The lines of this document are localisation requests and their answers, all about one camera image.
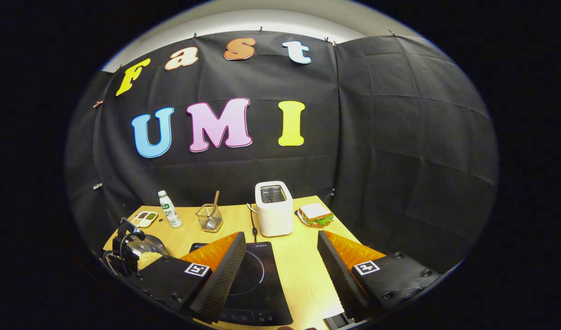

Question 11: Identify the black induction cooktop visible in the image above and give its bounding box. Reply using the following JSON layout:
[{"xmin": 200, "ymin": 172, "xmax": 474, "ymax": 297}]
[{"xmin": 189, "ymin": 241, "xmax": 294, "ymax": 326}]

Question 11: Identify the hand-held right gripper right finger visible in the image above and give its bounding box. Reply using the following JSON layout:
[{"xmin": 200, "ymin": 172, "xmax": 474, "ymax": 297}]
[{"xmin": 317, "ymin": 230, "xmax": 442, "ymax": 322}]

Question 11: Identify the clear utensil holder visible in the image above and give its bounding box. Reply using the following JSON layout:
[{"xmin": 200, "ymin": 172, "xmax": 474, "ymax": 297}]
[{"xmin": 196, "ymin": 204, "xmax": 224, "ymax": 233}]

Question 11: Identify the white toaster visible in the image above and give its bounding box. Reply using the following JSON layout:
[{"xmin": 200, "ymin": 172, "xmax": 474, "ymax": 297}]
[{"xmin": 255, "ymin": 181, "xmax": 294, "ymax": 238}]

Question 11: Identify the black backdrop cloth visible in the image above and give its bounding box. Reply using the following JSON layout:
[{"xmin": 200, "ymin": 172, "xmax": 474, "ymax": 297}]
[{"xmin": 64, "ymin": 30, "xmax": 499, "ymax": 275}]

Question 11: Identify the wooden handled spoon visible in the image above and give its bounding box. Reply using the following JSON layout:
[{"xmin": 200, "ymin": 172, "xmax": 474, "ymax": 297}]
[{"xmin": 206, "ymin": 191, "xmax": 220, "ymax": 229}]

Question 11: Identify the white sandwich plate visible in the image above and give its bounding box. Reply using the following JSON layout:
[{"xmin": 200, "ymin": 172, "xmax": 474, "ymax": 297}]
[{"xmin": 296, "ymin": 209, "xmax": 336, "ymax": 227}]

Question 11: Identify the black toaster cable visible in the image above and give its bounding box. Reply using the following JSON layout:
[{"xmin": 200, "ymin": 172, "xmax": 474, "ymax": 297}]
[{"xmin": 246, "ymin": 203, "xmax": 259, "ymax": 243}]

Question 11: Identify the white drink bottle green label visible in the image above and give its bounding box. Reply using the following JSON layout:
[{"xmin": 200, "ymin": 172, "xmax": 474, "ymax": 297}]
[{"xmin": 158, "ymin": 190, "xmax": 183, "ymax": 229}]

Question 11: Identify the pile of yellow soybeans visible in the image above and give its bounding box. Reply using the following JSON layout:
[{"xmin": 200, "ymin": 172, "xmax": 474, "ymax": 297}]
[{"xmin": 137, "ymin": 251, "xmax": 164, "ymax": 270}]

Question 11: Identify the sandwich with lettuce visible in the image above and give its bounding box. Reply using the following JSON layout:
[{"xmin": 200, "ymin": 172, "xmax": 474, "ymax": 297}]
[{"xmin": 299, "ymin": 203, "xmax": 334, "ymax": 225}]

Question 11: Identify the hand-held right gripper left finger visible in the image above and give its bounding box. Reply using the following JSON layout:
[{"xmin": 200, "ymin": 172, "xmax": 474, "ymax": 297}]
[{"xmin": 127, "ymin": 231, "xmax": 248, "ymax": 324}]

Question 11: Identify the white divided dish of beans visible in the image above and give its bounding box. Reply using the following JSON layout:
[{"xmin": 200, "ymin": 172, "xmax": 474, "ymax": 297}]
[{"xmin": 131, "ymin": 211, "xmax": 158, "ymax": 229}]

